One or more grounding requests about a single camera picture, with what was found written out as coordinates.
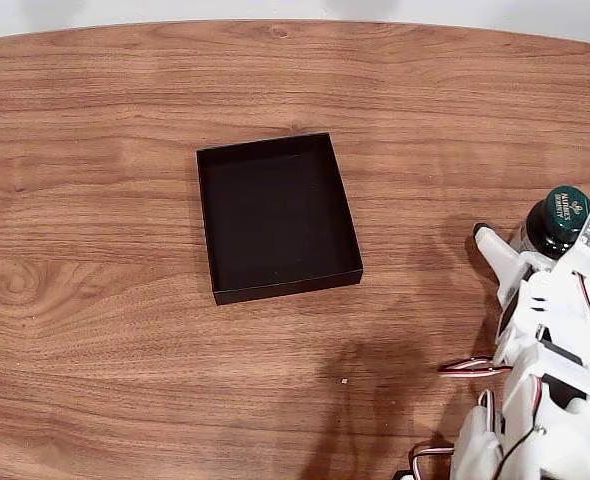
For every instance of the green-capped pill bottle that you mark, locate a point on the green-capped pill bottle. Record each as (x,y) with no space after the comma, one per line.
(567,210)

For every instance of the black open cardboard box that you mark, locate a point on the black open cardboard box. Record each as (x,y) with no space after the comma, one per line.
(275,220)

